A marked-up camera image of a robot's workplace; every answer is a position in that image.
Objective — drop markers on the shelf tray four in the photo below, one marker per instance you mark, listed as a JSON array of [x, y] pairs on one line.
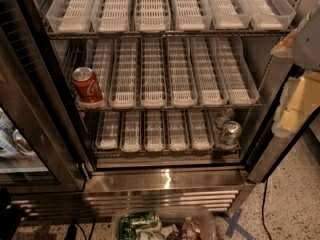
[[177, 134], [191, 15], [181, 78]]

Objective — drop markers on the silver green 7up can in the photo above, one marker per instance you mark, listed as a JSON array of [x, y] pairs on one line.
[[230, 133]]

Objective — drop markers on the bottom shelf tray four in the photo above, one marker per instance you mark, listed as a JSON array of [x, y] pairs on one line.
[[177, 134]]

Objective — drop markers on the right fridge door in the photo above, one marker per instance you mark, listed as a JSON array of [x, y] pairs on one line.
[[264, 151]]

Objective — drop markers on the clear plastic bin on floor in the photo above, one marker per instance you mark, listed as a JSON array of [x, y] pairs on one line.
[[170, 224]]

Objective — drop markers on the top shelf tray five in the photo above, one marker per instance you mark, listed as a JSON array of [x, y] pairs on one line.
[[230, 14]]

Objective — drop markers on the middle shelf tray five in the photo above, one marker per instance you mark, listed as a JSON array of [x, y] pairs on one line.
[[210, 86]]

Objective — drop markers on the left glass fridge door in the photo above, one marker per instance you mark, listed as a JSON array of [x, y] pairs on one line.
[[41, 150]]

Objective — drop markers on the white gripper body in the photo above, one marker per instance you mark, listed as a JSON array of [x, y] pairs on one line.
[[308, 42]]

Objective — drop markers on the middle shelf tray six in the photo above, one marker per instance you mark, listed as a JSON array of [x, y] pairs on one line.
[[237, 77]]

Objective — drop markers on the shelf tray five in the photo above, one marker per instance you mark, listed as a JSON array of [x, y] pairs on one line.
[[200, 131], [210, 86], [230, 14]]

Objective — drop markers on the top shelf tray one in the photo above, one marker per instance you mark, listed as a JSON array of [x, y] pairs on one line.
[[70, 16]]

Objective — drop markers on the red coca-cola can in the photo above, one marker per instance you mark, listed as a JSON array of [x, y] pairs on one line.
[[87, 86]]

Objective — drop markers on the shelf tray one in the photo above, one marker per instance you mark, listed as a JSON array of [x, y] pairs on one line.
[[99, 57], [70, 16], [108, 131]]

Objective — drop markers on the top shelf tray two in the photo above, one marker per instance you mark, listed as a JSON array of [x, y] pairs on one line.
[[111, 15]]

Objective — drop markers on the bottom shelf tray three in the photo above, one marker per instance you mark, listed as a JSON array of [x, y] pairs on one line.
[[154, 132]]

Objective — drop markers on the top shelf tray three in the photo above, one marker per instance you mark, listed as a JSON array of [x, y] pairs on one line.
[[152, 15]]

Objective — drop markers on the silver can behind 7up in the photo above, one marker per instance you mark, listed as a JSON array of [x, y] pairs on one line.
[[223, 116]]

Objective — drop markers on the middle shelf tray four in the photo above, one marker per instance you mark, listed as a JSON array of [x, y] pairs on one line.
[[181, 78]]

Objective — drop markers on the bottom shelf tray six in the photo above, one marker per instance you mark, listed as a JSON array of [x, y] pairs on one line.
[[217, 132]]

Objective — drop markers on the red bottle in bin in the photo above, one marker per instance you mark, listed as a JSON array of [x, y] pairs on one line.
[[191, 229]]

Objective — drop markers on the shelf tray six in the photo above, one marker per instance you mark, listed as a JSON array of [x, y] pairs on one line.
[[271, 14], [237, 77], [217, 132]]

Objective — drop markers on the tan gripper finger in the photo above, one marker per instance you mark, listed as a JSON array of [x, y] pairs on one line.
[[284, 48], [300, 97]]

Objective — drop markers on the top shelf tray four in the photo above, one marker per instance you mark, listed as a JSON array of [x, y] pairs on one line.
[[191, 15]]

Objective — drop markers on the shelf tray two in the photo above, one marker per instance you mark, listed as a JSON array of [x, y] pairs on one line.
[[130, 133], [111, 15], [123, 84]]

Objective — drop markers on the bottom shelf tray two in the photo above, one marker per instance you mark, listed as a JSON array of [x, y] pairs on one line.
[[130, 133]]

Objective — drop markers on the middle shelf tray three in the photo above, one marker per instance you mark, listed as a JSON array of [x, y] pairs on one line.
[[153, 82]]

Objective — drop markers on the green can in bin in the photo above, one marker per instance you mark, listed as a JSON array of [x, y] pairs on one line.
[[129, 225]]

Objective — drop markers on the middle shelf tray two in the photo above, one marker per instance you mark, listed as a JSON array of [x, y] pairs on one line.
[[123, 84]]

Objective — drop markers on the middle shelf tray one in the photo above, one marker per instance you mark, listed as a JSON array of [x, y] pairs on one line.
[[99, 57]]

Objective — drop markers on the top shelf tray six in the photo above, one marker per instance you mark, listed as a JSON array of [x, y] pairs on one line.
[[271, 14]]

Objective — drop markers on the bottom shelf tray one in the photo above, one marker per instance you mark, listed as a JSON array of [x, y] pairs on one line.
[[108, 131]]

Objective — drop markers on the bottom shelf tray five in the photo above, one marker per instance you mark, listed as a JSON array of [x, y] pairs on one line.
[[200, 131]]

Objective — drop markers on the shelf tray three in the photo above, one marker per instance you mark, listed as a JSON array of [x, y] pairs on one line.
[[153, 82], [152, 15], [154, 132]]

